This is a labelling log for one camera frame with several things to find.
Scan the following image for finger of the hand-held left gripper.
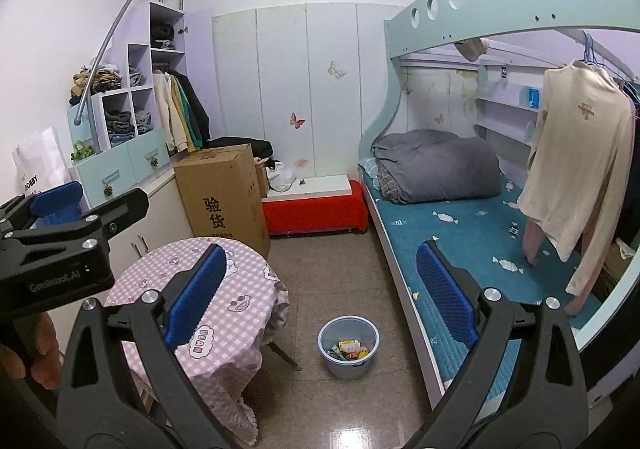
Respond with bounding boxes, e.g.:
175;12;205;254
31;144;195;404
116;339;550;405
10;188;150;275
0;180;84;240

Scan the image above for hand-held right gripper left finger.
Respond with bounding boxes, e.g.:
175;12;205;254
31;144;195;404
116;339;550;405
55;244;253;449

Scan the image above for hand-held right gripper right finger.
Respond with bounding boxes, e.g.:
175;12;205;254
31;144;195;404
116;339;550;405
402;239;591;449

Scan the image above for pile of snack wrappers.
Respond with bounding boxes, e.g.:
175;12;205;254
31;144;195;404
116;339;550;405
326;339;371;363

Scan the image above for blue plastic bin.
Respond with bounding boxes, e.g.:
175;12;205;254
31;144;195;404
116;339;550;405
317;315;380;381

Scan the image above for person's left hand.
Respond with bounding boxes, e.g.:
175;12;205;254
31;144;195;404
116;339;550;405
0;315;64;392

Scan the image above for light green drawer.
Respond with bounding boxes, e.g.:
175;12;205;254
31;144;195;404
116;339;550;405
127;129;171;176
79;156;133;210

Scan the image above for white low cabinet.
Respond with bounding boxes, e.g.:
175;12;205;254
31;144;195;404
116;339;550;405
107;174;196;275

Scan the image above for table with pink checked cloth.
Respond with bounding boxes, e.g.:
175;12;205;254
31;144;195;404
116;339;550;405
103;236;291;432

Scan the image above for green artificial leaves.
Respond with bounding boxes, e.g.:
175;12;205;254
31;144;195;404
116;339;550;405
71;139;97;163

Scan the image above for dark folded clothes stack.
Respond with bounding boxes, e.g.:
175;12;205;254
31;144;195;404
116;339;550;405
104;110;136;146

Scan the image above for cream hanging jacket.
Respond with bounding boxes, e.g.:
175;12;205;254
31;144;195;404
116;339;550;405
152;72;188;153

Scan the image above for large cardboard box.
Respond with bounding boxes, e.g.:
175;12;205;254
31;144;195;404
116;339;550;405
173;144;272;260

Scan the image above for metal table leg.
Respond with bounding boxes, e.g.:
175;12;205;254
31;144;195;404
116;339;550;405
262;339;303;372

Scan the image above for green hanging jacket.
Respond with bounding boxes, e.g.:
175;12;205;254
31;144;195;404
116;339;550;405
177;76;204;146

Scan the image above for brown clothes pile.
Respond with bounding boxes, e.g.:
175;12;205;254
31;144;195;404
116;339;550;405
70;64;123;105

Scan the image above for black hanging coat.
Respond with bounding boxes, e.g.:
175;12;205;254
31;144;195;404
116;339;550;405
172;72;212;142

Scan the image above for grey folded clothes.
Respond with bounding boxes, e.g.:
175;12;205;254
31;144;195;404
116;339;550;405
129;65;153;90

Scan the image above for grey duvet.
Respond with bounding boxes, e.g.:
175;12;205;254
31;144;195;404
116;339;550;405
371;129;502;205

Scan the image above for black cloth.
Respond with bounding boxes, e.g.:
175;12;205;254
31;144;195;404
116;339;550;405
207;136;273;167

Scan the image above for red low bench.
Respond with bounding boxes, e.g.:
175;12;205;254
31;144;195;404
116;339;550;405
262;179;369;236

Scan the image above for white plastic bag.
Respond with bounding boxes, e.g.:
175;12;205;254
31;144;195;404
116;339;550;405
267;162;301;192

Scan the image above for white board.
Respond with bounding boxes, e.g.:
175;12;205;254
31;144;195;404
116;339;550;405
265;174;353;202

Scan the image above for lavender closet door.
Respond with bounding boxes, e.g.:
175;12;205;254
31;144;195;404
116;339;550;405
182;8;226;140

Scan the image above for black folded clothes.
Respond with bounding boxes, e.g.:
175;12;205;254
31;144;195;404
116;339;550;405
151;22;176;50

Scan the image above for cream hanging sweater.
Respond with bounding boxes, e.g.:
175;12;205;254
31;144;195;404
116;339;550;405
517;60;636;297

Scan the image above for white stair shelf unit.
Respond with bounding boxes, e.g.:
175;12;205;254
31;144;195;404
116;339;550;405
67;2;188;210

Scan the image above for beige cloth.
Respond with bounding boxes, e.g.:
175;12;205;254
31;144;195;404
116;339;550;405
454;36;489;63

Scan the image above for blue clothes hangers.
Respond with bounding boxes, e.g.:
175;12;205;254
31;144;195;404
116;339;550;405
580;32;640;100

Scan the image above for light green bunk bed frame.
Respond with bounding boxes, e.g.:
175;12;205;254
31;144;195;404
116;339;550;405
357;0;640;430

